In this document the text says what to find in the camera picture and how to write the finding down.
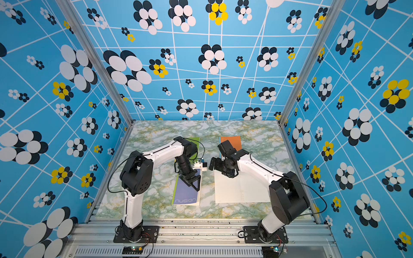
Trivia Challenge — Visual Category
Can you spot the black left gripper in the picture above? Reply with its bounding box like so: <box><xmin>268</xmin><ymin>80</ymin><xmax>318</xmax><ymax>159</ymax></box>
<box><xmin>176</xmin><ymin>157</ymin><xmax>203</xmax><ymax>191</ymax></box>

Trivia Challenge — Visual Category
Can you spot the purple cover notebook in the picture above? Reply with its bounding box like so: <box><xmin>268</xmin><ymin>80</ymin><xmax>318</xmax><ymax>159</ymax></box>
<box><xmin>172</xmin><ymin>176</ymin><xmax>201</xmax><ymax>206</ymax></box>

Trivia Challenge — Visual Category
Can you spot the orange cover notebook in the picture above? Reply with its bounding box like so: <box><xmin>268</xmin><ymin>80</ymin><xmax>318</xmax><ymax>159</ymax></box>
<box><xmin>219</xmin><ymin>136</ymin><xmax>242</xmax><ymax>152</ymax></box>

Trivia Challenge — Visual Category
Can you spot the green cover notebook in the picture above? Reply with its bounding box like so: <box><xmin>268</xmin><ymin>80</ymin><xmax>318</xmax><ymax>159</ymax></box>
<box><xmin>184</xmin><ymin>138</ymin><xmax>199</xmax><ymax>163</ymax></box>

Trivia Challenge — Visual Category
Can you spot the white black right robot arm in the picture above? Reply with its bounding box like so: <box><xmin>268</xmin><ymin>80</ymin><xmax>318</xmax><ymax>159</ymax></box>
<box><xmin>209</xmin><ymin>140</ymin><xmax>310</xmax><ymax>244</ymax></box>

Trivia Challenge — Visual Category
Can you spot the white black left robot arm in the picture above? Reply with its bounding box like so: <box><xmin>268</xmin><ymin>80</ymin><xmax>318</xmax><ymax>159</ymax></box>
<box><xmin>119</xmin><ymin>136</ymin><xmax>201</xmax><ymax>243</ymax></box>

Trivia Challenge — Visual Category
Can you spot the open notebook front right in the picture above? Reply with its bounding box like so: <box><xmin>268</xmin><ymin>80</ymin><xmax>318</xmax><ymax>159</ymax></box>
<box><xmin>214</xmin><ymin>170</ymin><xmax>270</xmax><ymax>204</ymax></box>

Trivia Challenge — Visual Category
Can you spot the left controller circuit board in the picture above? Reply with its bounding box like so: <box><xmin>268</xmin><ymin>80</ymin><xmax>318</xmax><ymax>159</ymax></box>
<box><xmin>122</xmin><ymin>246</ymin><xmax>145</xmax><ymax>257</ymax></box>

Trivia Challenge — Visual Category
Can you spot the controller circuit board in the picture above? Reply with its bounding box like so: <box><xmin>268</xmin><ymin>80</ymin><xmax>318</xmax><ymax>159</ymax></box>
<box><xmin>122</xmin><ymin>246</ymin><xmax>145</xmax><ymax>257</ymax></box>
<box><xmin>262</xmin><ymin>247</ymin><xmax>280</xmax><ymax>258</ymax></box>

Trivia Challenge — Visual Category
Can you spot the right controller circuit board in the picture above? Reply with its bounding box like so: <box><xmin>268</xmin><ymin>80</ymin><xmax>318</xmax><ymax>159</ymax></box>
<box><xmin>262</xmin><ymin>247</ymin><xmax>280</xmax><ymax>258</ymax></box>

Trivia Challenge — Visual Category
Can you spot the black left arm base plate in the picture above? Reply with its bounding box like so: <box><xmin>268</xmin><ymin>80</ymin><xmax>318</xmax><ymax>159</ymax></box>
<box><xmin>113</xmin><ymin>226</ymin><xmax>160</xmax><ymax>244</ymax></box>

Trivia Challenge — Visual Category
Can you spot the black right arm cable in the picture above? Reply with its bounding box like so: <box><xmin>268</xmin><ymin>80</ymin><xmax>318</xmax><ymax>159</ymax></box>
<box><xmin>283</xmin><ymin>175</ymin><xmax>328</xmax><ymax>217</ymax></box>

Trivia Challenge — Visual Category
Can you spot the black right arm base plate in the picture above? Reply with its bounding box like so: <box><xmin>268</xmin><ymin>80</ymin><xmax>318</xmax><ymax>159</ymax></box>
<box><xmin>243</xmin><ymin>226</ymin><xmax>289</xmax><ymax>244</ymax></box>

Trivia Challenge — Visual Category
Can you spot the aluminium front rail frame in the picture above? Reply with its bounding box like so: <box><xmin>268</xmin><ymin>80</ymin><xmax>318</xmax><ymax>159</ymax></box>
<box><xmin>61</xmin><ymin>219</ymin><xmax>342</xmax><ymax>258</ymax></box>

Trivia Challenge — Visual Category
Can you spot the aluminium right corner post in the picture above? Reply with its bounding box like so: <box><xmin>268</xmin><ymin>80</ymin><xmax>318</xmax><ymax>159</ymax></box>
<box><xmin>280</xmin><ymin>0</ymin><xmax>345</xmax><ymax>126</ymax></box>

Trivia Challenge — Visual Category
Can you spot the aluminium corner post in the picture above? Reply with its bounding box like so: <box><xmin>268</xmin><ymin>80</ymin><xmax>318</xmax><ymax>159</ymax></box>
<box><xmin>57</xmin><ymin>1</ymin><xmax>133</xmax><ymax>126</ymax></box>
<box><xmin>280</xmin><ymin>0</ymin><xmax>345</xmax><ymax>126</ymax></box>

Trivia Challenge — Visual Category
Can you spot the aluminium left corner post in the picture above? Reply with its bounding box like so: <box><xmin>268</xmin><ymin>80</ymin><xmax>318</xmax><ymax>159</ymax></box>
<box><xmin>57</xmin><ymin>1</ymin><xmax>133</xmax><ymax>126</ymax></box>

